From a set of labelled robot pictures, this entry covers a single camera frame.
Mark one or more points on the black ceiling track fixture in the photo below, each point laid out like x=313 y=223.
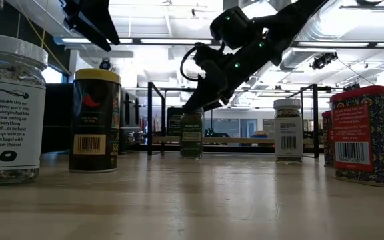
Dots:
x=368 y=7

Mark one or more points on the black ceiling spotlight cluster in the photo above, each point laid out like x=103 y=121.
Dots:
x=323 y=60

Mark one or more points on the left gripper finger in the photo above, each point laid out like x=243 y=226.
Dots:
x=85 y=30
x=100 y=20

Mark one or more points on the black device on pole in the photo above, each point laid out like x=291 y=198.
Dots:
x=352 y=86

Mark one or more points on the red-lid smoked paprika tin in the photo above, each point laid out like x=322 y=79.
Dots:
x=327 y=140
x=368 y=140

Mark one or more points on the white-lid seasoning jar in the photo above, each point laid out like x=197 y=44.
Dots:
x=12 y=126
x=288 y=133

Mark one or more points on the chili print yellow-lid spice jar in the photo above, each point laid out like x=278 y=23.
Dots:
x=95 y=133

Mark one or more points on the silver air duct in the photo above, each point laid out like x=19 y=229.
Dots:
x=345 y=23

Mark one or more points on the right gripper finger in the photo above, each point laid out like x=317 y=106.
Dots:
x=223 y=104
x=212 y=90

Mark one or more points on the wooden shelf with black frame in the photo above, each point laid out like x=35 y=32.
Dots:
x=245 y=140

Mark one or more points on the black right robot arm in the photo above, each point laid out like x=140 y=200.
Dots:
x=288 y=20

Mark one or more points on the green-lid spice jar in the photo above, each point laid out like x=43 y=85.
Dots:
x=192 y=136

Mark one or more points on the black square spice tin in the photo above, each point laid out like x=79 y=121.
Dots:
x=174 y=121

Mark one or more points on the black four-slot toaster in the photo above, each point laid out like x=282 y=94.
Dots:
x=57 y=120

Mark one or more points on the black ceiling dome camera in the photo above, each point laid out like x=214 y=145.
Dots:
x=105 y=65

